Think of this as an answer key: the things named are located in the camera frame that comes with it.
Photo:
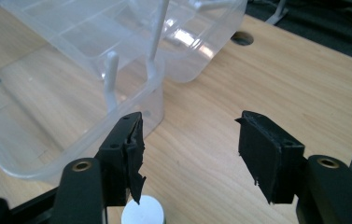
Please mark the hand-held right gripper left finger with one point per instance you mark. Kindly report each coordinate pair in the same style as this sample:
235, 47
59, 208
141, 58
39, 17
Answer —
117, 161

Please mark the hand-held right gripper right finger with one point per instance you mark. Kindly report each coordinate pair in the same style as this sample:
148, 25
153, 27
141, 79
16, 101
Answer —
270, 155

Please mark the small white bottle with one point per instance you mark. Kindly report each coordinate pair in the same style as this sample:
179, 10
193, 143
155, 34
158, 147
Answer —
144, 211

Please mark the clear plastic storage box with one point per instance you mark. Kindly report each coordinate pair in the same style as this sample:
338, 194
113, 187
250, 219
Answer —
71, 40

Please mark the grey metal desk frame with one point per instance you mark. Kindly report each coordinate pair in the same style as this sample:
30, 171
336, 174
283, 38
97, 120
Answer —
278, 12

